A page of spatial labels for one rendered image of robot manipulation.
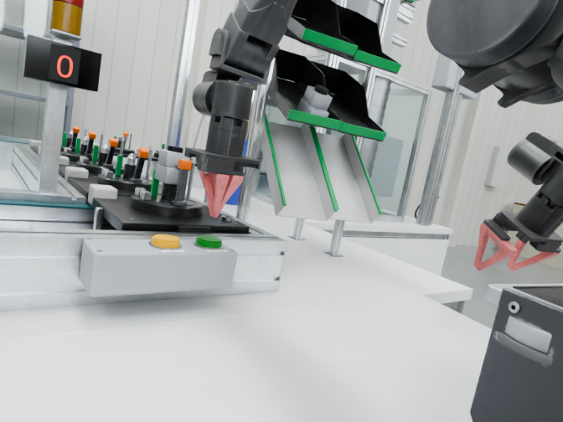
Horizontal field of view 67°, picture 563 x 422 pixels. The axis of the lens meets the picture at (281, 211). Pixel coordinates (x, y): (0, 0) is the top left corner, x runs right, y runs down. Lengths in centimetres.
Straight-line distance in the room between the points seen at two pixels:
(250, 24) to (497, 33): 40
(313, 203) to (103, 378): 61
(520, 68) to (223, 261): 48
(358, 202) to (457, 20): 81
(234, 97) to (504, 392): 48
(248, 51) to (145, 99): 433
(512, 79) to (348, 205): 76
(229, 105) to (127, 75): 431
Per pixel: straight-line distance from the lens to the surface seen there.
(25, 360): 55
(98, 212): 82
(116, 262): 59
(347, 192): 107
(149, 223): 73
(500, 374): 43
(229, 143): 63
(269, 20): 63
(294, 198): 94
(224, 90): 64
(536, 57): 30
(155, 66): 499
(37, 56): 89
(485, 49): 29
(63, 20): 90
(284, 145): 104
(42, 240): 64
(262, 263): 79
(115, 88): 490
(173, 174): 82
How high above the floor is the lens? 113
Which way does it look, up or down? 8 degrees down
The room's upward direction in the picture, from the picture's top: 10 degrees clockwise
